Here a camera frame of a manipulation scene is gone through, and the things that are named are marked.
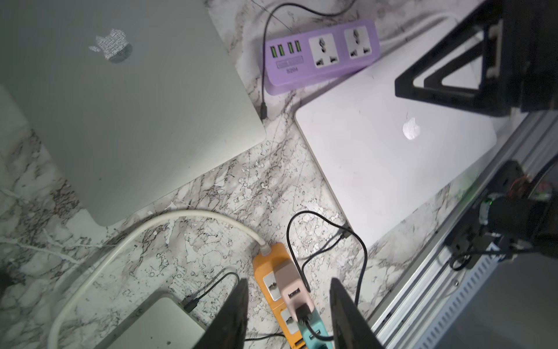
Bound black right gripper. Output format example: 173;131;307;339
395;1;557;116

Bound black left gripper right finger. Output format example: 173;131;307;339
330;278;384;349

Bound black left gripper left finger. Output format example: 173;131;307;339
193;279;248;349

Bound teal charger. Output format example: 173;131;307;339
299;317;334;349

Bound black cable of teal charger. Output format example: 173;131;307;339
180;271;289;343

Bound pink charger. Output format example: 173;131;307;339
274;260;315;322

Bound purple power strip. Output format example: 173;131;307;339
262;19;381;95

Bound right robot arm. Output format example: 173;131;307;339
395;1;557;257

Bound silver front left laptop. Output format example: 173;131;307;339
96;292;206;348

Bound silver laptop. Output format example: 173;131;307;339
295;20;497;245
96;292;206;348

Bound silver front right laptop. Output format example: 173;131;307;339
295;20;497;245

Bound grey back laptop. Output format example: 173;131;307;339
1;1;266;226

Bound orange power strip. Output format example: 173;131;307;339
252;243;307;348

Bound white cord of orange strip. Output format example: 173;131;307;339
46;209;273;349

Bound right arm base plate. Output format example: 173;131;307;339
444;160;525;271

